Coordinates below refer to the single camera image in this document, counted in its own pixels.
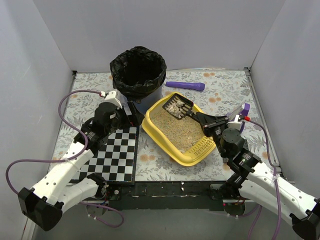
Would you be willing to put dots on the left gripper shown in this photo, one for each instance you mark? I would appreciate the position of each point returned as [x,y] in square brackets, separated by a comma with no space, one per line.
[130,113]

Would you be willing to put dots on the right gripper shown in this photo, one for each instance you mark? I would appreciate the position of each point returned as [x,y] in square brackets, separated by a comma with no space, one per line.
[211,125]

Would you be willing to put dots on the blue trash bin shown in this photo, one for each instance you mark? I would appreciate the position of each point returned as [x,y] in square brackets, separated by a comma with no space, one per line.
[147,100]

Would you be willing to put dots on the black litter scoop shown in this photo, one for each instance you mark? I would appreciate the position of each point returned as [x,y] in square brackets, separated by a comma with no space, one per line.
[180,107]

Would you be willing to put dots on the yellow litter box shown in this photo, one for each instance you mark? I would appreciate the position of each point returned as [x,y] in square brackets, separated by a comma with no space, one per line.
[195,154]

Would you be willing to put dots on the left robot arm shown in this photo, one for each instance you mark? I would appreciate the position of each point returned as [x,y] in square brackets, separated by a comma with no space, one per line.
[47,200]

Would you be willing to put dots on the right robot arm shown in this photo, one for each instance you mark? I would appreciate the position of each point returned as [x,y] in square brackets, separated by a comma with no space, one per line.
[255,180]

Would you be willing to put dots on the cat litter granules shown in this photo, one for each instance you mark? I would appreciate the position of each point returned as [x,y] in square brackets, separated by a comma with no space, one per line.
[183,134]

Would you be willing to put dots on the purple flashlight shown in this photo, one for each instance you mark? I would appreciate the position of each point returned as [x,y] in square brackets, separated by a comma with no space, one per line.
[197,86]

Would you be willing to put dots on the black trash bag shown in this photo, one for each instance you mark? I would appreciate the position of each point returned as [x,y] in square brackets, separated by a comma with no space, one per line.
[138,72]

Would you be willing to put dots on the black white chessboard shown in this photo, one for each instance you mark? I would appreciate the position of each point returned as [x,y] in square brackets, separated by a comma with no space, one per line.
[116,160]

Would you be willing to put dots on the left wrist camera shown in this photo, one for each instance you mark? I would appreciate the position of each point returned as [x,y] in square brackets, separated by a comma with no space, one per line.
[112,97]

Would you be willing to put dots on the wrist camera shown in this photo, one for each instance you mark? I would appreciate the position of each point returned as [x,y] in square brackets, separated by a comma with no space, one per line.
[112,97]
[241,118]

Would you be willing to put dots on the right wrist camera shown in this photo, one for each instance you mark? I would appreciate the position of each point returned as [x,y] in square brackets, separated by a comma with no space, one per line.
[241,118]

